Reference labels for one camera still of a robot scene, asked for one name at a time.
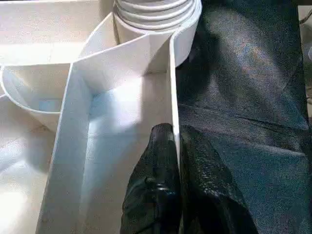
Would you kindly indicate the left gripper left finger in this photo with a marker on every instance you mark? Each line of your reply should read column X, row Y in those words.
column 156, row 190

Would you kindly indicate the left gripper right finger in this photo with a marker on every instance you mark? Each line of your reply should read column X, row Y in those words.
column 209, row 195

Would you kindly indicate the white plastic table top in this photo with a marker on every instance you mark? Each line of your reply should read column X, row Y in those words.
column 48, row 61

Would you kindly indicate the white plastic table leg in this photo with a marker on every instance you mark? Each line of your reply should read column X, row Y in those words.
column 156, row 14

